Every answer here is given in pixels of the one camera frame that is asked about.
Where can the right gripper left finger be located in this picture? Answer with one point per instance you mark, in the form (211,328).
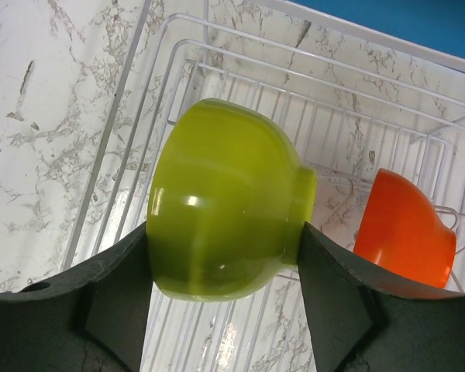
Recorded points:
(91,317)

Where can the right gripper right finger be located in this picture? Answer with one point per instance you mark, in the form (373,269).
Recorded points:
(362,317)

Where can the red orange bowl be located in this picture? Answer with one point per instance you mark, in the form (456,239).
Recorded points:
(402,232)

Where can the lime green bowl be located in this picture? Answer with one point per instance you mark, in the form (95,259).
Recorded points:
(228,202)

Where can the blue shelf unit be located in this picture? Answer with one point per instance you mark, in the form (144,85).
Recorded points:
(437,25)

